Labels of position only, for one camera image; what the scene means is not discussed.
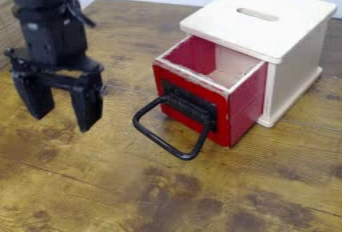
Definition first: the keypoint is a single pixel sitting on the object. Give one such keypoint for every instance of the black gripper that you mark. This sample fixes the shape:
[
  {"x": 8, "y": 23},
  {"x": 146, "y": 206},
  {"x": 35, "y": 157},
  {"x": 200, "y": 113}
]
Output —
[{"x": 53, "y": 61}]

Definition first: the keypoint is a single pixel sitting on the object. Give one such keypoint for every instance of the red wooden drawer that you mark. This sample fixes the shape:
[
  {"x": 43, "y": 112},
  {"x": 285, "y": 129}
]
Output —
[{"x": 224, "y": 77}]

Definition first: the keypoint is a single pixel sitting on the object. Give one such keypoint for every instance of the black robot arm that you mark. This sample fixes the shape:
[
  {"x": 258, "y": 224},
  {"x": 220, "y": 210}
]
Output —
[{"x": 52, "y": 61}]

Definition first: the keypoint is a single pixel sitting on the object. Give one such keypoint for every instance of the white wooden cabinet box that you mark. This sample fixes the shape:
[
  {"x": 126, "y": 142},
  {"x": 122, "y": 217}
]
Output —
[{"x": 278, "y": 31}]

